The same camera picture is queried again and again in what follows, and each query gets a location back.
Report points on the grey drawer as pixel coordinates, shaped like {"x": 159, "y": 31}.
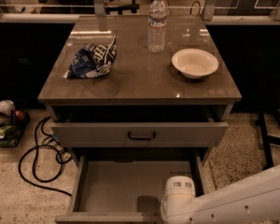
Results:
{"x": 109, "y": 192}
{"x": 139, "y": 134}

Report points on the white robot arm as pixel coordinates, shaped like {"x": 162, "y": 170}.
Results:
{"x": 253, "y": 199}

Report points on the grey drawer cabinet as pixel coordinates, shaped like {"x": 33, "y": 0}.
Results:
{"x": 142, "y": 86}

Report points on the grey top drawer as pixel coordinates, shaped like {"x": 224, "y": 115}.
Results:
{"x": 139, "y": 134}

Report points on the white bowl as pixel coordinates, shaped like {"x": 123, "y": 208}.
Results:
{"x": 195, "y": 63}

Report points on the blue white chip bag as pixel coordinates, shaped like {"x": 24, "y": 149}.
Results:
{"x": 92, "y": 60}

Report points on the clear plastic water bottle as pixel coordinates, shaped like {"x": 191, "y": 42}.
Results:
{"x": 157, "y": 19}

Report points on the black metal stand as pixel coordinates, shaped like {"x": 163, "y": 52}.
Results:
{"x": 267, "y": 140}

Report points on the pile of toys on mat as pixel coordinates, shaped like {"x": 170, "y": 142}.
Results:
{"x": 13, "y": 122}

